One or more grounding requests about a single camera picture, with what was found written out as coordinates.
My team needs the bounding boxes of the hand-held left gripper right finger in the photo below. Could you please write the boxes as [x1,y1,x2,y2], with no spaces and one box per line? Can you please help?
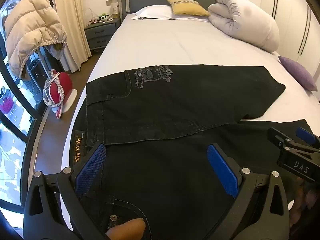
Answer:
[207,144,291,240]

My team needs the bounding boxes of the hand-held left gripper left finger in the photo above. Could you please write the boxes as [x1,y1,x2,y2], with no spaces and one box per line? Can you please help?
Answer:
[23,144,110,240]

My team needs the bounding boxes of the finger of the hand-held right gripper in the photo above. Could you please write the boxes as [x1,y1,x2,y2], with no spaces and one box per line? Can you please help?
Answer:
[266,127,320,155]
[296,127,320,146]

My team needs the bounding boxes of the black pants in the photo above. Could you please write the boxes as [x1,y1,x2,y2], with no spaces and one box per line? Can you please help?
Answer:
[71,64,316,240]

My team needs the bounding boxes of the person's right hand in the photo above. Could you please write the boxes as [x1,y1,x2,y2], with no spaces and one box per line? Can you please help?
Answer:
[290,177,320,222]

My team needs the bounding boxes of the person's left hand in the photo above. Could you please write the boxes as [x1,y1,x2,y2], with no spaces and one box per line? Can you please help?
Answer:
[105,218,146,240]

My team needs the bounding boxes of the purple cushion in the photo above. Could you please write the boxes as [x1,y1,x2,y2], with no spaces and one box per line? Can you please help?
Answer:
[278,56,318,92]

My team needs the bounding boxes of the red clothes iron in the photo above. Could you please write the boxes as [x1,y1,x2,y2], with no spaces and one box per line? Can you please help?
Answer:
[43,69,78,119]

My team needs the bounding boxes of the black framed window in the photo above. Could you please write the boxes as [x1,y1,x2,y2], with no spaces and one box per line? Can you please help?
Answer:
[0,0,50,207]

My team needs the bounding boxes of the pink basket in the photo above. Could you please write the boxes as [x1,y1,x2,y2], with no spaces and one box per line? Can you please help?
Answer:
[0,97,13,116]

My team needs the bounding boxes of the folded white duvet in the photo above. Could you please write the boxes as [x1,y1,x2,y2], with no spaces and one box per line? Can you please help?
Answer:
[207,0,280,53]

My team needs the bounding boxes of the white wardrobe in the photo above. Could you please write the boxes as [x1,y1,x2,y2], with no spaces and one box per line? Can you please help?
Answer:
[260,0,320,80]

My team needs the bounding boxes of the bed with white sheet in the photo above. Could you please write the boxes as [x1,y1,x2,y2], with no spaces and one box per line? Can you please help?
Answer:
[60,12,320,207]

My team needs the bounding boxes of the grey nightstand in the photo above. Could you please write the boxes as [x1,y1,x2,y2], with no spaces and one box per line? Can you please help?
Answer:
[84,17,122,52]

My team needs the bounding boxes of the beige puffer jacket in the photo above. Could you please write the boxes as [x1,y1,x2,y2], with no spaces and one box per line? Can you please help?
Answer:
[4,0,68,78]

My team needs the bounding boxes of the cream curtain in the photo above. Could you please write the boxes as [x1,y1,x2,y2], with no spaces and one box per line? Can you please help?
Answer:
[41,0,119,73]

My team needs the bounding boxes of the yellow cushion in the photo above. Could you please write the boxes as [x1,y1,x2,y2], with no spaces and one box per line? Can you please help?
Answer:
[166,0,211,17]

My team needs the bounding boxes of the white pillow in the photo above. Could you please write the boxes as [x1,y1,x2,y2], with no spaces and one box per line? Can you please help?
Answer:
[130,5,213,21]

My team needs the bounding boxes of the white wire basket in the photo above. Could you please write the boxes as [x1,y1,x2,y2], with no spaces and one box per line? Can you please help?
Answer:
[86,7,113,24]

